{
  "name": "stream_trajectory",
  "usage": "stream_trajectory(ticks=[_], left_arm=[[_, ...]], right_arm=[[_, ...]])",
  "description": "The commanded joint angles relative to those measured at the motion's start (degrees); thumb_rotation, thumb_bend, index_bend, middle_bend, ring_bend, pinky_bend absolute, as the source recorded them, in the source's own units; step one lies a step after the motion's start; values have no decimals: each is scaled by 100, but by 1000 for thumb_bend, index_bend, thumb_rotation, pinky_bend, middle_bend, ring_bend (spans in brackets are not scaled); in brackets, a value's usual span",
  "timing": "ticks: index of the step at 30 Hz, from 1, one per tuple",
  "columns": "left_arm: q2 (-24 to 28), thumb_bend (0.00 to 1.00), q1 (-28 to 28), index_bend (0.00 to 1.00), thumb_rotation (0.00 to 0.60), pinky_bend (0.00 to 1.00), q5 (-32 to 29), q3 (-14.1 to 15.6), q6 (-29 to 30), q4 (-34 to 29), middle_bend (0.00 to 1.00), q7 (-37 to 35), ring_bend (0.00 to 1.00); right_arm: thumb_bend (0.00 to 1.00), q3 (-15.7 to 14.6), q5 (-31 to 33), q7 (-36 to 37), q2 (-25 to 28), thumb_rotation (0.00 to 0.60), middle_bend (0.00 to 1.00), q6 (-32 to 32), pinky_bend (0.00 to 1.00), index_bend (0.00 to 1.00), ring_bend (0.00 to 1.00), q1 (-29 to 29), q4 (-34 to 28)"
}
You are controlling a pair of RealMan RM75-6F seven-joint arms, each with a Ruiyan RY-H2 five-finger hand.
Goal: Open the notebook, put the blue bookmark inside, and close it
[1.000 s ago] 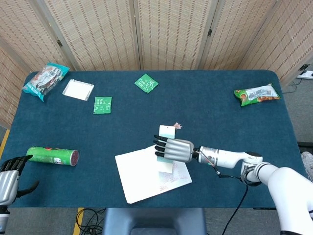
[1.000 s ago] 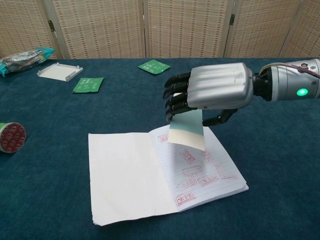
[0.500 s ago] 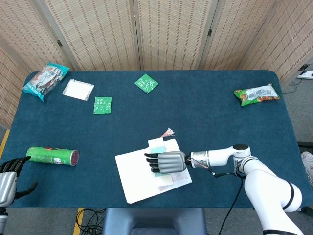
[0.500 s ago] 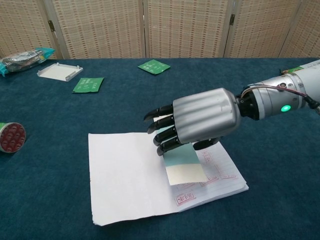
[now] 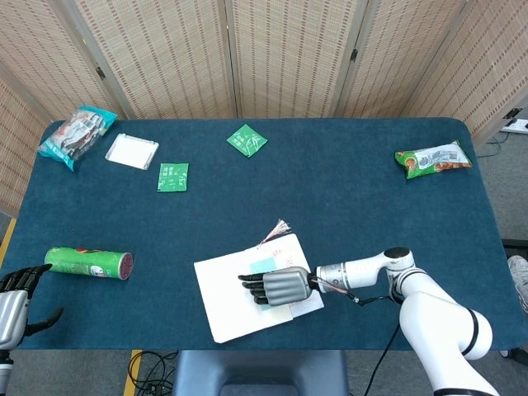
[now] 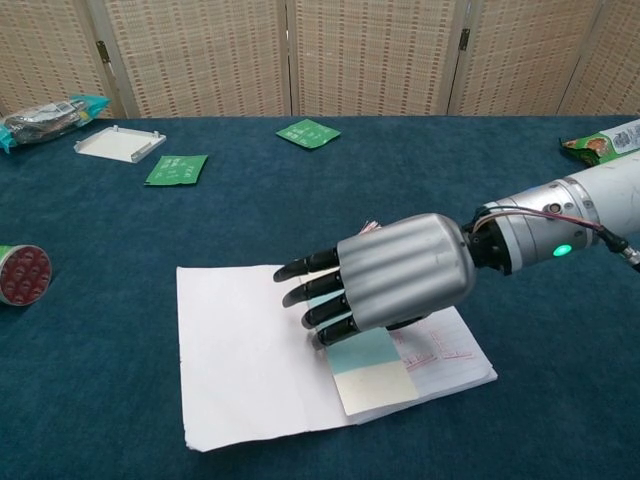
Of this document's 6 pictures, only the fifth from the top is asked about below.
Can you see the woven folding screen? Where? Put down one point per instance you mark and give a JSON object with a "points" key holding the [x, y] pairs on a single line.
{"points": [[288, 53]]}

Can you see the green chip can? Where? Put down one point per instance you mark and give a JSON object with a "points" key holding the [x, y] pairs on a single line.
{"points": [[82, 264]]}

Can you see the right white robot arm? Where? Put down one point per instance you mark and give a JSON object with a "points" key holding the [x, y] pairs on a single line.
{"points": [[433, 313]]}

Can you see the green sachet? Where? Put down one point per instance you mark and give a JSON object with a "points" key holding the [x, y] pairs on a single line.
{"points": [[246, 141], [172, 177]]}

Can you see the teal snack bag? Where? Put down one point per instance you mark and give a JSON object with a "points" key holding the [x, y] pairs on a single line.
{"points": [[74, 136]]}

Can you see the white power strip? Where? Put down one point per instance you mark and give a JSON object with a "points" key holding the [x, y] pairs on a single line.
{"points": [[515, 125]]}

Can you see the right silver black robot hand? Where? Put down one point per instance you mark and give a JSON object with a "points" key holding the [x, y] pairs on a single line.
{"points": [[286, 284]]}

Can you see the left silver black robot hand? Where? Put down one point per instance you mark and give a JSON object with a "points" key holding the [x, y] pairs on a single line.
{"points": [[12, 313]]}

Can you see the green snack bag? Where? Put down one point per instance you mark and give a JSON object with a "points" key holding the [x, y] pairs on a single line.
{"points": [[433, 158]]}

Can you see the grey shoe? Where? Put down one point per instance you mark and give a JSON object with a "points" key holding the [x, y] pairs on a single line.
{"points": [[520, 276]]}

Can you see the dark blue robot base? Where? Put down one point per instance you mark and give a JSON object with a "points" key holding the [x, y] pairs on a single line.
{"points": [[260, 371]]}

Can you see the white square plastic tray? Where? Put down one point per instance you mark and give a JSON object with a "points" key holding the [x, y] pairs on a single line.
{"points": [[130, 150]]}

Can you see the light blue tasselled bookmark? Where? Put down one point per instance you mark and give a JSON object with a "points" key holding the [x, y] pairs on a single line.
{"points": [[264, 265]]}

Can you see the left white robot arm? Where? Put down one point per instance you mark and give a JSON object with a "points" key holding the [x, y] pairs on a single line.
{"points": [[5, 369]]}

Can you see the white paper sheet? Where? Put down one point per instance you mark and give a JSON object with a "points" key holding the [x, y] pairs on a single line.
{"points": [[222, 297]]}

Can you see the dark blue tablecloth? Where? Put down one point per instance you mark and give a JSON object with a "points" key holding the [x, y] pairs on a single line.
{"points": [[247, 198]]}

